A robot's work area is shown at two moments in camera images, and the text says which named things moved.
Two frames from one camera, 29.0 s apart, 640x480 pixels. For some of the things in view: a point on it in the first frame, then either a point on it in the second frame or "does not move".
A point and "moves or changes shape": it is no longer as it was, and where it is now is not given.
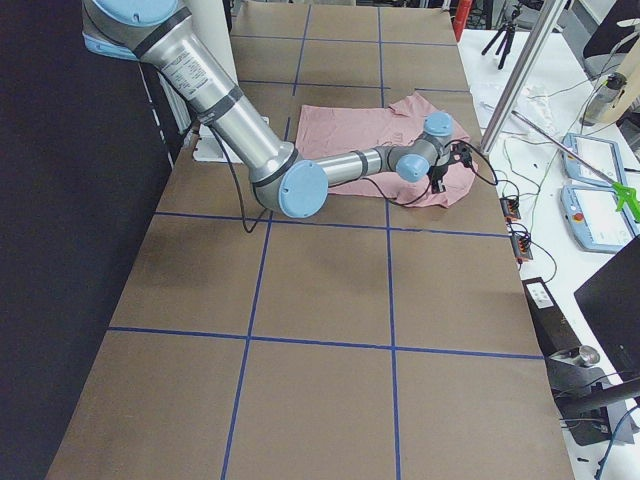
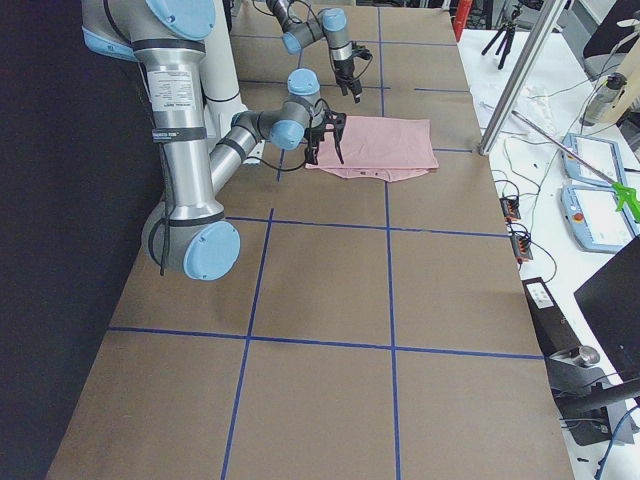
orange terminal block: x=510 y=209 does not move
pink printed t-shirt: x=328 y=132 moves or changes shape
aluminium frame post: x=551 y=13 does not move
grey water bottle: x=604 y=99 does not move
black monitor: x=610 y=304 does not move
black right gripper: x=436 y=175 -> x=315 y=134
